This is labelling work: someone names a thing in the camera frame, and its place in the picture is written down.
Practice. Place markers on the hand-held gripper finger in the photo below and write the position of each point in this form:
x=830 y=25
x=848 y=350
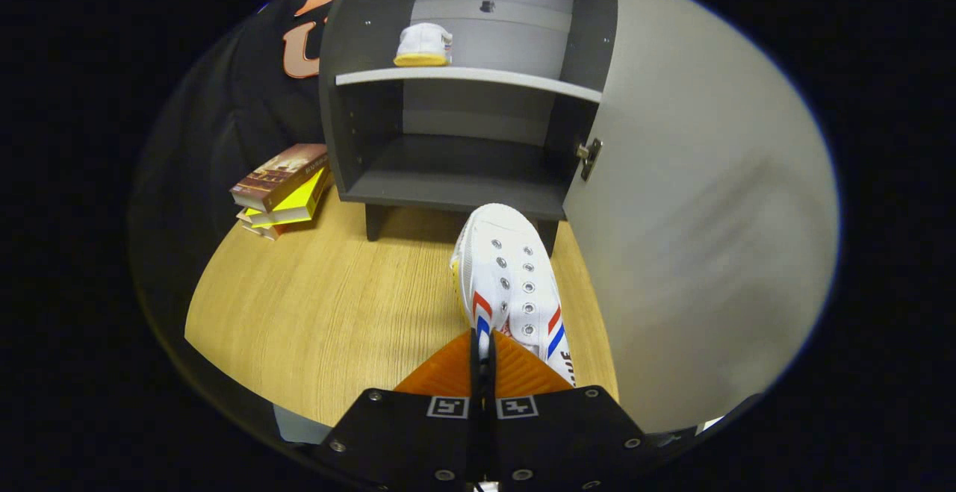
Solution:
x=489 y=432
x=476 y=432

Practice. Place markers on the white striped shoe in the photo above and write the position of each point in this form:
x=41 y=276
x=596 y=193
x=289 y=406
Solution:
x=422 y=42
x=508 y=268

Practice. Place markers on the dark grey shoe cabinet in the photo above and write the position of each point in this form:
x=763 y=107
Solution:
x=455 y=171

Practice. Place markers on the beige shoe cabinet door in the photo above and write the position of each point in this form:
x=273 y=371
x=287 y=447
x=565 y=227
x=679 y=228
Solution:
x=694 y=216

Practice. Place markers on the metal door hinge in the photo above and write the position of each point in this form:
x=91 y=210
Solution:
x=590 y=156

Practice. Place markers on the thin pale book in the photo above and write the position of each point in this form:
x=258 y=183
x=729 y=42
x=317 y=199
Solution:
x=267 y=231

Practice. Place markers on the yellow book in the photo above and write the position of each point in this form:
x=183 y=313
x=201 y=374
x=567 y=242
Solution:
x=295 y=204

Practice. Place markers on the brown book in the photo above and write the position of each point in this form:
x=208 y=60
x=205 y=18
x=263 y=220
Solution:
x=280 y=175

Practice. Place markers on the black backdrop cloth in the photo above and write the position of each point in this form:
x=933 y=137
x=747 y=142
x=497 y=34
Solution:
x=224 y=126

